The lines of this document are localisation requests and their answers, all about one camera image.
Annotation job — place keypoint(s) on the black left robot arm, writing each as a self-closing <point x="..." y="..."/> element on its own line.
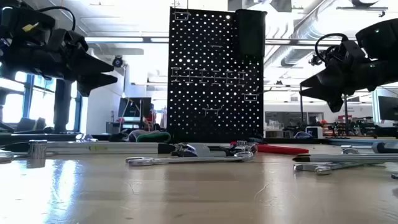
<point x="18" y="46"/>

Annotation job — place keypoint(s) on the thin black metal stand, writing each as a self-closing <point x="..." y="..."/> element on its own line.
<point x="345" y="118"/>

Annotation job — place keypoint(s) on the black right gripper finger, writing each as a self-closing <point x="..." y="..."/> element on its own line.
<point x="329" y="96"/>
<point x="329" y="79"/>

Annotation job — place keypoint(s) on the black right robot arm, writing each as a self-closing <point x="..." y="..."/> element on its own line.
<point x="382" y="37"/>

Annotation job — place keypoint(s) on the long double prong hook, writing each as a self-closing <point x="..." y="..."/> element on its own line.
<point x="174" y="15"/>

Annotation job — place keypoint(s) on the black round camera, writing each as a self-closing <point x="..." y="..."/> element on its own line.
<point x="117" y="61"/>

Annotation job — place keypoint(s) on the black hanging camera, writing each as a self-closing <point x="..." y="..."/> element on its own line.
<point x="314" y="59"/>

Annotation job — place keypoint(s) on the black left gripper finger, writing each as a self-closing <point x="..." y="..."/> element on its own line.
<point x="90" y="67"/>
<point x="90" y="82"/>

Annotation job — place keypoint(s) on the grey metal hand tool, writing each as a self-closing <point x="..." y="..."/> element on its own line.
<point x="211" y="151"/>

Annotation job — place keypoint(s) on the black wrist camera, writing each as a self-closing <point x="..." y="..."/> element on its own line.
<point x="351" y="51"/>
<point x="71" y="43"/>

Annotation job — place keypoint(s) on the dark office chair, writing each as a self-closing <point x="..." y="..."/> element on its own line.
<point x="31" y="124"/>

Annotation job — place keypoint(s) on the white mug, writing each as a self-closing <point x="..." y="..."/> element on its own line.
<point x="314" y="132"/>

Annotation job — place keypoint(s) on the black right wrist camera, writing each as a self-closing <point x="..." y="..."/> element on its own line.
<point x="351" y="51"/>

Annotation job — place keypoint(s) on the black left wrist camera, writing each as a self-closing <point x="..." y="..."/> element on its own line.
<point x="71" y="43"/>

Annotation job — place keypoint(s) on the long chrome combination wrench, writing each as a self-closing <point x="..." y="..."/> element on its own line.
<point x="186" y="160"/>

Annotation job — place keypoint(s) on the black pegboard storage bin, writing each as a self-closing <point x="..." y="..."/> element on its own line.
<point x="250" y="34"/>

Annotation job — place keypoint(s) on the black work glove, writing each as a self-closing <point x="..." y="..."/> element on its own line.
<point x="119" y="137"/>

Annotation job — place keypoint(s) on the black vertical post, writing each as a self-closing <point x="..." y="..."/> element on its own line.
<point x="63" y="105"/>

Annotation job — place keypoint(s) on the black metal pegboard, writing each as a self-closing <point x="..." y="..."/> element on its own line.
<point x="199" y="124"/>

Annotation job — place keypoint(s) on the chrome socket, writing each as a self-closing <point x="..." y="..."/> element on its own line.
<point x="37" y="149"/>
<point x="244" y="147"/>

